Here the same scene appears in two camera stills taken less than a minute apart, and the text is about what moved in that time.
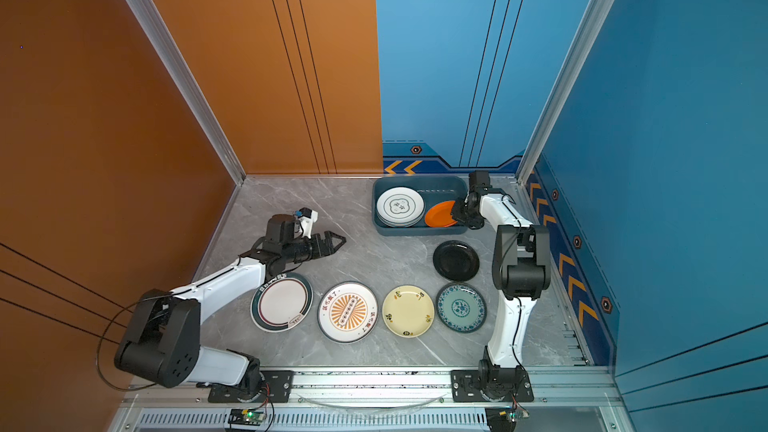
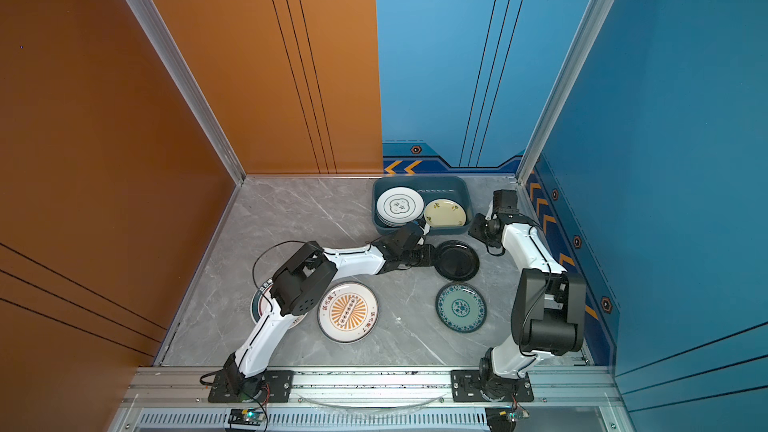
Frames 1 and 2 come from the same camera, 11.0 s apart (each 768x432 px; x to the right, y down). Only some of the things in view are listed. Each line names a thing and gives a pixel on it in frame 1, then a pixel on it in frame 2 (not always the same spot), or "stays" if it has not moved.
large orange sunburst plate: x=348 y=311 stays
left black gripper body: x=305 y=250 to x=420 y=256
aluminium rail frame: x=574 y=398 stays
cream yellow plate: x=408 y=311 to x=444 y=213
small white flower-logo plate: x=400 y=207 stays
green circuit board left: x=246 y=416 stays
